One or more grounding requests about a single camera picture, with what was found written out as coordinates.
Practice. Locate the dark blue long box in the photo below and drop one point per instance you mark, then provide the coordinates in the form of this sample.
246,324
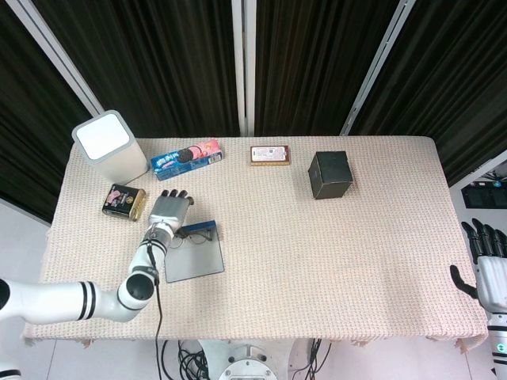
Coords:
194,263

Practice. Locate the white square trash bin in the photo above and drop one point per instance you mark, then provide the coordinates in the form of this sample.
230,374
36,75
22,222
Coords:
119,158

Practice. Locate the black gold snack packet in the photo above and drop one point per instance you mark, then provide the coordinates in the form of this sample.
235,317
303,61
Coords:
123,202

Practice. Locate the brown box with white label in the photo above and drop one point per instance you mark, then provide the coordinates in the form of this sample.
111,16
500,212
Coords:
269,154

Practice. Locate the blue pink cookie box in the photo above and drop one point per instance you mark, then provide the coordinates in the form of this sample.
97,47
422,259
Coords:
186,160

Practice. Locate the white metal frame post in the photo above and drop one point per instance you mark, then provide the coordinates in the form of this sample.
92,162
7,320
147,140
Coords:
376,67
59,59
243,67

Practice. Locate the thin black frame eyeglasses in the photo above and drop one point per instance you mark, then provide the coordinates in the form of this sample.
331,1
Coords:
197,238

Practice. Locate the beige woven tablecloth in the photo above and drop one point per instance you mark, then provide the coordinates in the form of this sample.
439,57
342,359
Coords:
317,269

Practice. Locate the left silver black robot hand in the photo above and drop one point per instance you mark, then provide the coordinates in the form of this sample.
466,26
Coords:
168,210

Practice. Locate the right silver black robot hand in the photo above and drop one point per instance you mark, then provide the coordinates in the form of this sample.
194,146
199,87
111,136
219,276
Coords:
493,277

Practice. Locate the black pleated curtain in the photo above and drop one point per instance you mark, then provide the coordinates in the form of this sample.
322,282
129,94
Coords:
24,118
158,67
447,79
313,67

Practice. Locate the white robot torso base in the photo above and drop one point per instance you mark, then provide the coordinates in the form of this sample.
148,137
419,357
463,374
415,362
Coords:
247,360

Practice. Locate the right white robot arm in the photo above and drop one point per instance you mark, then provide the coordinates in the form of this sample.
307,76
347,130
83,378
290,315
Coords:
498,348

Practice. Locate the black cube cardboard box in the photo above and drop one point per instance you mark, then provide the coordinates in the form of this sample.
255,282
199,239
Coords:
330,178

